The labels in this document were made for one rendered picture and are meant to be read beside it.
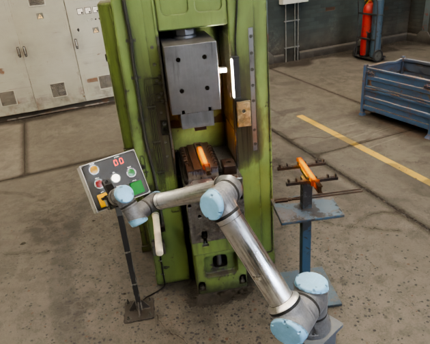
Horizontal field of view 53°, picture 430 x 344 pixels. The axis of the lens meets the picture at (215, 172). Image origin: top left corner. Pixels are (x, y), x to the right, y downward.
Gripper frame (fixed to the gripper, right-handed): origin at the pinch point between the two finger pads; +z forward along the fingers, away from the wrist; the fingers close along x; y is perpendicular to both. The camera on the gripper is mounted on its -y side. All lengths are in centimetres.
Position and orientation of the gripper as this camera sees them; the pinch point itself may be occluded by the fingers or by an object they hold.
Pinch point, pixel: (106, 197)
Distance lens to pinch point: 250.8
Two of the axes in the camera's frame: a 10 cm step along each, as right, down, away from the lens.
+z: -4.6, 1.6, 8.7
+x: 8.1, -3.2, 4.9
